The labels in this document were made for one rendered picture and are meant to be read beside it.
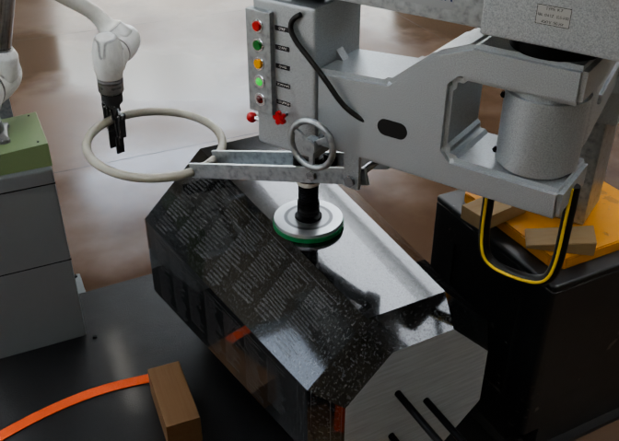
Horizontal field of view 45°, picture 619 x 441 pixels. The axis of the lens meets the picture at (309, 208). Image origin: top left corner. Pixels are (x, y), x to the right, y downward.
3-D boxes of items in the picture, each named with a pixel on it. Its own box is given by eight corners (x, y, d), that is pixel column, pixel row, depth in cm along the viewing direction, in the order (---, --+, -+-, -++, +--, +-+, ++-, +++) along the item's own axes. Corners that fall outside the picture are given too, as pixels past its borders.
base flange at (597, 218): (564, 168, 281) (566, 156, 278) (671, 232, 244) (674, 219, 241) (458, 198, 262) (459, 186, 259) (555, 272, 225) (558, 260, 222)
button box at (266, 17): (278, 112, 205) (275, 10, 190) (272, 116, 203) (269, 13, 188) (255, 106, 209) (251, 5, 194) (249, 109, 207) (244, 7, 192)
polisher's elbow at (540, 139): (506, 137, 189) (518, 63, 178) (584, 155, 181) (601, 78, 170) (483, 169, 174) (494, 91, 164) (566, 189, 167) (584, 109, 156)
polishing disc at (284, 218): (273, 238, 222) (273, 236, 222) (274, 202, 240) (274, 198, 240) (344, 238, 222) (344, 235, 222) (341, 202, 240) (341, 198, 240)
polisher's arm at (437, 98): (576, 222, 190) (618, 34, 164) (543, 266, 174) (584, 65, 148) (333, 145, 225) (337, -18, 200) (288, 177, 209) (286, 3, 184)
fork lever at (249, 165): (396, 163, 214) (392, 146, 212) (360, 191, 201) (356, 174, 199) (224, 159, 256) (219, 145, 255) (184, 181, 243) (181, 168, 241)
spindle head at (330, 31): (405, 155, 213) (416, -3, 189) (365, 186, 197) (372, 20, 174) (302, 123, 230) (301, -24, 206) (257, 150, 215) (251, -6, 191)
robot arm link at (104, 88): (104, 85, 256) (106, 100, 259) (128, 78, 261) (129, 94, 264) (91, 75, 261) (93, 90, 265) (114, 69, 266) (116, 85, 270)
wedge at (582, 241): (589, 237, 234) (593, 225, 231) (593, 256, 225) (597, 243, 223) (524, 230, 237) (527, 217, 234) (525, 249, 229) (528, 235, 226)
